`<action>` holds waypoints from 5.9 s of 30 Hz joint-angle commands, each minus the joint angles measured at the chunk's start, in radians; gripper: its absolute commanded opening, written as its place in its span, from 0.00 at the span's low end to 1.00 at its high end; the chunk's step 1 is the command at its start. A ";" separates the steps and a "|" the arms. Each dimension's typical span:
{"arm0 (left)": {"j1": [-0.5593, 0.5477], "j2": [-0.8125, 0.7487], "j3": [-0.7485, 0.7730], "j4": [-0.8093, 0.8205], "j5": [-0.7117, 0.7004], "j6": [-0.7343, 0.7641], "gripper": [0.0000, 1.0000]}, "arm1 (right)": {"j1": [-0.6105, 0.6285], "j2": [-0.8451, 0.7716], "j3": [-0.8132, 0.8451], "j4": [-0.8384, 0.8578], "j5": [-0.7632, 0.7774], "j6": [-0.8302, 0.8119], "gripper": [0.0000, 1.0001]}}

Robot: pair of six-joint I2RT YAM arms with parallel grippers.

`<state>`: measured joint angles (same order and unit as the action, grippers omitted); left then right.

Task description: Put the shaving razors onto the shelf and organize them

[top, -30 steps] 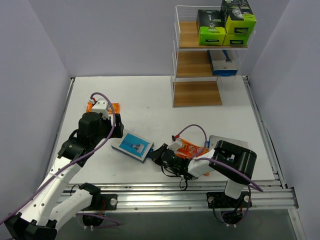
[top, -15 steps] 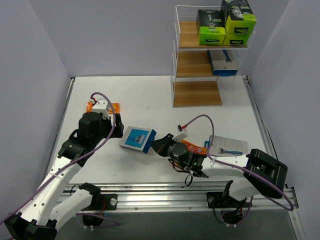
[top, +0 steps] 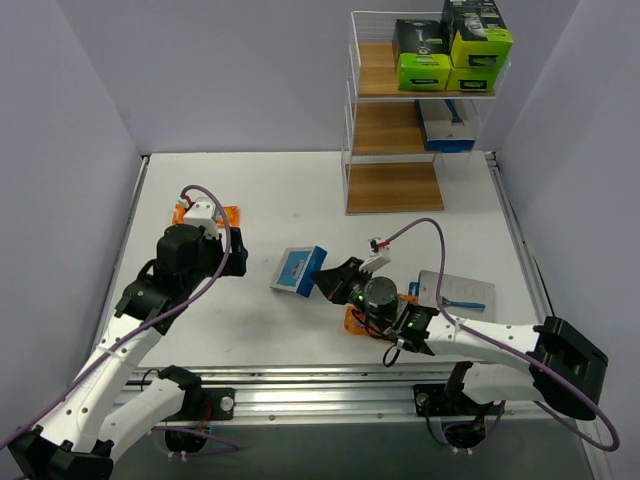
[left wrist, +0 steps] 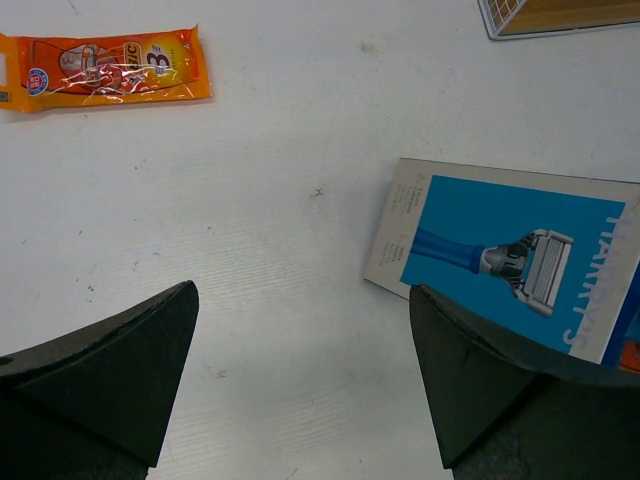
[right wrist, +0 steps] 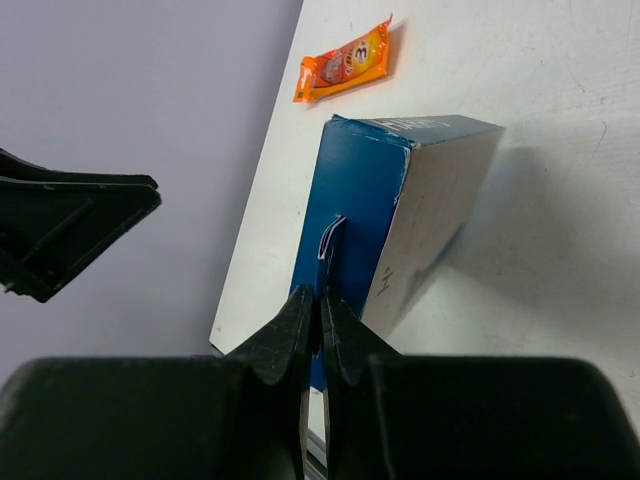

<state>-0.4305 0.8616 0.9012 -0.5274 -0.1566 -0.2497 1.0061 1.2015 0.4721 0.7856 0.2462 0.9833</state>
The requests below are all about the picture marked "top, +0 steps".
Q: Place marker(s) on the black green razor pack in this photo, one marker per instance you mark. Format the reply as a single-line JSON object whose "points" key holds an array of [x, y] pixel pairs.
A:
{"points": [[421, 57]]}

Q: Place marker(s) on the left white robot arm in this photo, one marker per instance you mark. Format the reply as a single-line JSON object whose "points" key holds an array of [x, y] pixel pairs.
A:
{"points": [[82, 435]]}

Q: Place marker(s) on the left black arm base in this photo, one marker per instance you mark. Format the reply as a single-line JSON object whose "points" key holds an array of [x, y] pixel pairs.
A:
{"points": [[218, 404]]}

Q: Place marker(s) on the white wire wooden shelf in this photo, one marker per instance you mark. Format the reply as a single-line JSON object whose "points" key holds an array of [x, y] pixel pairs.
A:
{"points": [[385, 167]]}

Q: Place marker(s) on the aluminium mounting rail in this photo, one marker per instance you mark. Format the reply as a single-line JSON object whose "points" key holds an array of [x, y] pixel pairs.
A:
{"points": [[325, 395]]}

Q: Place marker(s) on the small black green razor box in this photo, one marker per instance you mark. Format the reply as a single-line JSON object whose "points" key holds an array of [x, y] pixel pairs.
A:
{"points": [[477, 35]]}

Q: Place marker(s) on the orange razor bag far left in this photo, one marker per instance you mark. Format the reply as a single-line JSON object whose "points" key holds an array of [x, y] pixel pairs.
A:
{"points": [[232, 213]]}

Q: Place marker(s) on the grey box blue razor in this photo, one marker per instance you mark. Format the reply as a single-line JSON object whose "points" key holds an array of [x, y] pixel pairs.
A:
{"points": [[461, 297], [445, 125]]}

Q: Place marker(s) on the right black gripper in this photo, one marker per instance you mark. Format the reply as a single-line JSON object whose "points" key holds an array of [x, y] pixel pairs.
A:
{"points": [[348, 279]]}

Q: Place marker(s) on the orange razor bag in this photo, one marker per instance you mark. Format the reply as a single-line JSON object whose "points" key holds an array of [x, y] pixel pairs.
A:
{"points": [[232, 213], [409, 298], [354, 323]]}

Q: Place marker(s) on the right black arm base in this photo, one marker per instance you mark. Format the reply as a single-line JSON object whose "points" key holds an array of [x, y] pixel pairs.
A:
{"points": [[435, 400]]}

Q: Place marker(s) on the tall green black razor box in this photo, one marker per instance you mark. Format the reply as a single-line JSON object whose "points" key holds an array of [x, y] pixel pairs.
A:
{"points": [[472, 79]]}

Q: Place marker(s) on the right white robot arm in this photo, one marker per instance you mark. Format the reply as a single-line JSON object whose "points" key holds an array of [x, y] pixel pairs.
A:
{"points": [[551, 363]]}

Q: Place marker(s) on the orange razor bag lower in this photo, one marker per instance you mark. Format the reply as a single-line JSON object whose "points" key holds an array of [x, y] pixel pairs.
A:
{"points": [[354, 323]]}

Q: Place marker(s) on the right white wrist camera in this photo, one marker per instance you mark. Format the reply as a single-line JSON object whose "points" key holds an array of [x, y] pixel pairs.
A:
{"points": [[379, 255]]}

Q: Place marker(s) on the blue white razor box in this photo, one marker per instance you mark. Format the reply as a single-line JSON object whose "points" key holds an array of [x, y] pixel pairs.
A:
{"points": [[294, 271]]}

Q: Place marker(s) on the orange razor bag upper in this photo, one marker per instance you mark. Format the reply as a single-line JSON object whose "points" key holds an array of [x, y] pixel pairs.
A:
{"points": [[409, 298]]}

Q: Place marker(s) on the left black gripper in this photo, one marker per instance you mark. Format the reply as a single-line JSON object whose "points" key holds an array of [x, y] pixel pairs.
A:
{"points": [[236, 252]]}

